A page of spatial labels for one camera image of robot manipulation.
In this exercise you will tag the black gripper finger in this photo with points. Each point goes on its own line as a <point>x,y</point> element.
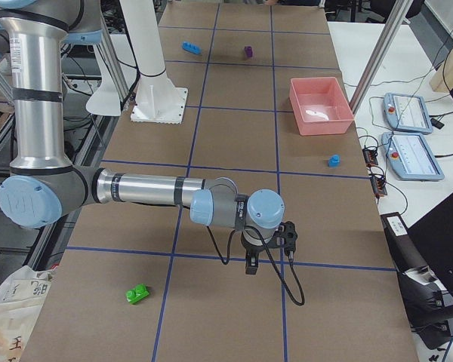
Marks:
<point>251,265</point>

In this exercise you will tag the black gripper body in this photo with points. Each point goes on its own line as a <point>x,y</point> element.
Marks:
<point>252,250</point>

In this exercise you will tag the small blue block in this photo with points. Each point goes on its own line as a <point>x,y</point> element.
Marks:
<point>334,161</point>

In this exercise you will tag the green block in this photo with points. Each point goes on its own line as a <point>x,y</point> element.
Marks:
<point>139,292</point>

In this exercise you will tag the purple block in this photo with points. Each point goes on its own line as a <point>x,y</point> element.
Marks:
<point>248,50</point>

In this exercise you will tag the long blue block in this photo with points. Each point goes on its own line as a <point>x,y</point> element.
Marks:
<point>191,48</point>

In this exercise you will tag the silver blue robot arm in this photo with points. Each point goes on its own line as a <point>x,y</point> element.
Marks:
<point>45,185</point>

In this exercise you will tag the pink plastic box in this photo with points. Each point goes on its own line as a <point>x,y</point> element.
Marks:
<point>319,106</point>

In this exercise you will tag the lower grey usb hub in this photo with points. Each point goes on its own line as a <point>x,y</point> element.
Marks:
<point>378,185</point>

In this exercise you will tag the grey usb hub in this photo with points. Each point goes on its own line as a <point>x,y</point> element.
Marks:
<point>378,185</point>
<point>370,156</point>

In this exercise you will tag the upper grey usb hub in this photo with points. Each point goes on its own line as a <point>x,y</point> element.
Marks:
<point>370,156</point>

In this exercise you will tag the lower teach pendant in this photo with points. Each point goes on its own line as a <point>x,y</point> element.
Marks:
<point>410,157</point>

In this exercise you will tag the teach pendant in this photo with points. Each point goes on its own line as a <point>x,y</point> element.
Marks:
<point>407,113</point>
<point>410,157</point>

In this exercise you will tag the black monitor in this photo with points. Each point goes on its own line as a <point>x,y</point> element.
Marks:
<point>433,237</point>

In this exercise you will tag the upper teach pendant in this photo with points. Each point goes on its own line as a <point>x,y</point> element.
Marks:
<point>407,113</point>

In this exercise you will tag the white printed tote bag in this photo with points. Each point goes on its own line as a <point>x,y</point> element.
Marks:
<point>22,295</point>

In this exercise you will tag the white camera stand base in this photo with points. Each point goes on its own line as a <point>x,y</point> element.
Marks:
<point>157,99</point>

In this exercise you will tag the aluminium frame post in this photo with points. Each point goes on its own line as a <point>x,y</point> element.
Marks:
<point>391,27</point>

